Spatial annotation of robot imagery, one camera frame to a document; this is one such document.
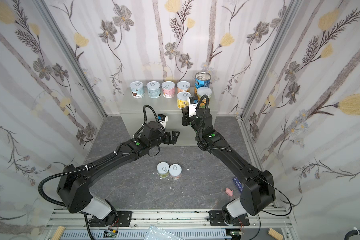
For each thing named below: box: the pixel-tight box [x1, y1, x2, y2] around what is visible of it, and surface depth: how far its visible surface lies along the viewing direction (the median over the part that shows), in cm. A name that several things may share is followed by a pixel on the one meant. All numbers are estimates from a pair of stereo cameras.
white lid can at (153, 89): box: [146, 81, 161, 99], surface depth 82 cm
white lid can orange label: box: [176, 80, 191, 93], surface depth 82 cm
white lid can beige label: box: [169, 163, 182, 180], surface depth 88 cm
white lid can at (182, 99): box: [176, 91, 192, 109], surface depth 76 cm
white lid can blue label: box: [129, 81, 145, 99], surface depth 82 cm
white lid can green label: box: [156, 161, 170, 179], surface depth 88 cm
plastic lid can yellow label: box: [197, 86, 212, 109], surface depth 75 cm
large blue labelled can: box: [194, 71, 212, 91], surface depth 78 cm
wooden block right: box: [267, 227, 284, 240], surface depth 70 cm
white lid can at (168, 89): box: [161, 81, 176, 99], surface depth 82 cm
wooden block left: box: [52, 226, 66, 240], surface depth 71 cm
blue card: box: [232, 176, 244, 193], surface depth 85 cm
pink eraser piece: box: [225, 187, 233, 197], surface depth 83 cm
